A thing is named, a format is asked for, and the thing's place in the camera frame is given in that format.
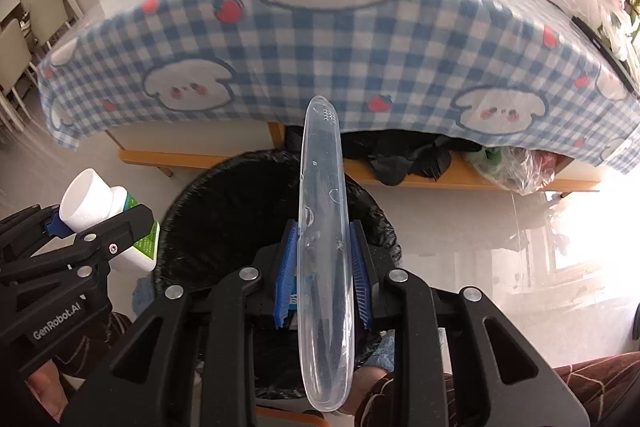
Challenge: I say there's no white bottle green label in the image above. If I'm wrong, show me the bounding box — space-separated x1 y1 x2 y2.
58 168 160 277

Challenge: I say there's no clear plastic toothbrush case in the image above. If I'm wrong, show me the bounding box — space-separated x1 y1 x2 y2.
296 95 355 412

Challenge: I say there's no black lined trash bin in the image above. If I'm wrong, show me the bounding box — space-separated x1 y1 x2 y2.
152 150 401 400

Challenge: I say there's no left human hand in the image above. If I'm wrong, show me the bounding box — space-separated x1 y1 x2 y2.
26 361 68 421

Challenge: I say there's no black cloth under table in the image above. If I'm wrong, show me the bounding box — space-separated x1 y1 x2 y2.
284 126 484 186

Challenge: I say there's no wooden table shelf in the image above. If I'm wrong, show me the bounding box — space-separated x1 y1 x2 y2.
105 120 604 193

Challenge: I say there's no plastic bag under table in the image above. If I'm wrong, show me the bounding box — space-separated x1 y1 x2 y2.
464 146 558 196

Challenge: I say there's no dining chair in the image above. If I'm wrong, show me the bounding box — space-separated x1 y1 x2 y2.
1 0 72 132

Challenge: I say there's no blue checkered bear tablecloth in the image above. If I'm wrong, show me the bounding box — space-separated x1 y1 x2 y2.
38 0 639 172

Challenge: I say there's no black smartphone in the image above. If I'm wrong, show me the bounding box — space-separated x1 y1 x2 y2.
572 16 639 100

